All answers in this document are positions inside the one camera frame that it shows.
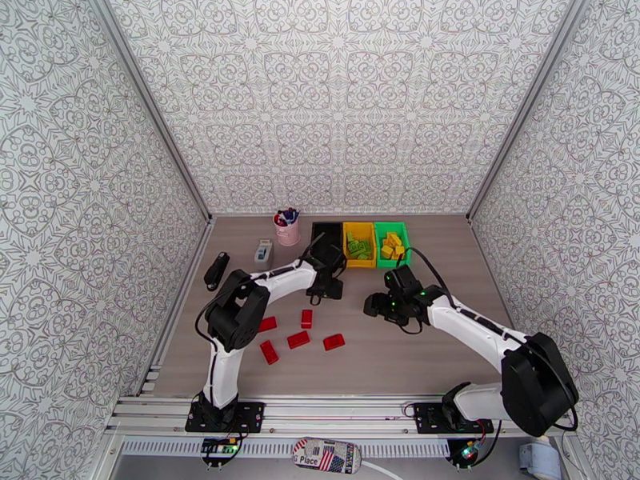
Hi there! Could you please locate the green plastic bin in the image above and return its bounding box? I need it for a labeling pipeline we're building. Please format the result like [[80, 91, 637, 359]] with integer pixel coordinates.
[[374, 222, 412, 270]]

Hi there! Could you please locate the yellow plastic bin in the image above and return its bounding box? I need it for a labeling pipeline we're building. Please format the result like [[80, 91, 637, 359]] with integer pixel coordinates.
[[342, 222, 377, 270]]

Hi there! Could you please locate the black plastic bin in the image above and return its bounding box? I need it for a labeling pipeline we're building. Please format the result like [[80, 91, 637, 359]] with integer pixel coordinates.
[[310, 222, 346, 256]]

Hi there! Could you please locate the pink pen cup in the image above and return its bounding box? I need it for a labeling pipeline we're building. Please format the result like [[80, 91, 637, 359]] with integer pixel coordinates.
[[273, 213, 302, 247]]

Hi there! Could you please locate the grey white small device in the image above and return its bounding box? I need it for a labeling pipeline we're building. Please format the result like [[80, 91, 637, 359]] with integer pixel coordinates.
[[254, 238, 274, 270]]

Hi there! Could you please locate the black stapler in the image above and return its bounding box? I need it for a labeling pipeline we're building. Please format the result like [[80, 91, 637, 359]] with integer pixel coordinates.
[[203, 251, 231, 293]]

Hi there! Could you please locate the flag print pencil case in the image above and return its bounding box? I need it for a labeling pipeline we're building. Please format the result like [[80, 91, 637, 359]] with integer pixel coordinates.
[[291, 436, 362, 476]]

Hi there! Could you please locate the white plastic bottle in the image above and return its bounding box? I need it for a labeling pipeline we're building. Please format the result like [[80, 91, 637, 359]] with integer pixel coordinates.
[[518, 441, 563, 477]]

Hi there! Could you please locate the black left camera cable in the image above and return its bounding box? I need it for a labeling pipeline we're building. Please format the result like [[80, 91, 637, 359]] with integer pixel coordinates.
[[298, 232, 326, 262]]

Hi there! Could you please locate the black camera cable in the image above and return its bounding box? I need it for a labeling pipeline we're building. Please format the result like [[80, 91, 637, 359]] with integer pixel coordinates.
[[394, 246, 458, 307], [298, 232, 326, 262]]

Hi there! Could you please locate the black right camera cable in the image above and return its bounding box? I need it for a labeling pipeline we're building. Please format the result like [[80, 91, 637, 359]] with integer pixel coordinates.
[[394, 246, 458, 307]]

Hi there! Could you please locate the aluminium frame rail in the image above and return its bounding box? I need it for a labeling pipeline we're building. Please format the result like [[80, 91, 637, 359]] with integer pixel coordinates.
[[105, 393, 576, 442]]

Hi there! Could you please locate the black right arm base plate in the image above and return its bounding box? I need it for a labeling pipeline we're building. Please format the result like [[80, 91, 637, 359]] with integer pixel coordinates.
[[416, 401, 495, 436]]

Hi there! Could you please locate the aluminium side rail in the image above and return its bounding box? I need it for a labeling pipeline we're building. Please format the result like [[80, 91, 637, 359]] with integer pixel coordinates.
[[137, 218, 216, 397]]

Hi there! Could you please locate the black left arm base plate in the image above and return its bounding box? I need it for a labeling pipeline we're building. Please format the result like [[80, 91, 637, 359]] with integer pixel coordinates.
[[185, 401, 266, 434]]

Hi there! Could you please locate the white cable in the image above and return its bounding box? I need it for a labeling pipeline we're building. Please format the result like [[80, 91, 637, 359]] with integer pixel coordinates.
[[361, 461, 403, 480]]

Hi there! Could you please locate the white slotted cable duct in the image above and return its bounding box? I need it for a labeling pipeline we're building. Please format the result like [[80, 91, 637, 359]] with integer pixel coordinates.
[[119, 439, 451, 458]]

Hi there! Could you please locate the aluminium corner post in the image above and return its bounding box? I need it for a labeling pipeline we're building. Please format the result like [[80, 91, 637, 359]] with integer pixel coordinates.
[[85, 0, 214, 222], [466, 0, 589, 222]]

